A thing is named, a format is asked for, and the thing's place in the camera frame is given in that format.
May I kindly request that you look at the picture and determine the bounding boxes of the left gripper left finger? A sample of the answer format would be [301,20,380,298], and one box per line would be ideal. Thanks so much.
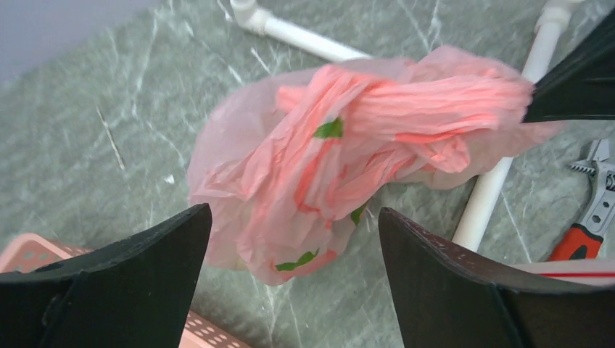
[1,204,212,347]

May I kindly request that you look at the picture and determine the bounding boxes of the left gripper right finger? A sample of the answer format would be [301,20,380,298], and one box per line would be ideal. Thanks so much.
[378,208,614,347]

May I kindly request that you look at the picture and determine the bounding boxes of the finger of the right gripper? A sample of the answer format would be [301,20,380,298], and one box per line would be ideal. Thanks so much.
[523,11,614,123]

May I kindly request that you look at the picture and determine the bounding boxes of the pink plastic bag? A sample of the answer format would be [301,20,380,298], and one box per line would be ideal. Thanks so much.
[187,46,566,286]

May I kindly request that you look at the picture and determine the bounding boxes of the pink plastic basket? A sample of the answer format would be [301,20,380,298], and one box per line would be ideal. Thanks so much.
[1,233,249,348]

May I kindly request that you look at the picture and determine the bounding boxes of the white PVC pipe frame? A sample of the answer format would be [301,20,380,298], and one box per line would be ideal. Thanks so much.
[230,1,581,252]

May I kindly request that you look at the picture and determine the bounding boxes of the red handled adjustable wrench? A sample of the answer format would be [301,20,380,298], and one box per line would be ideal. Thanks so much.
[547,139,614,262]

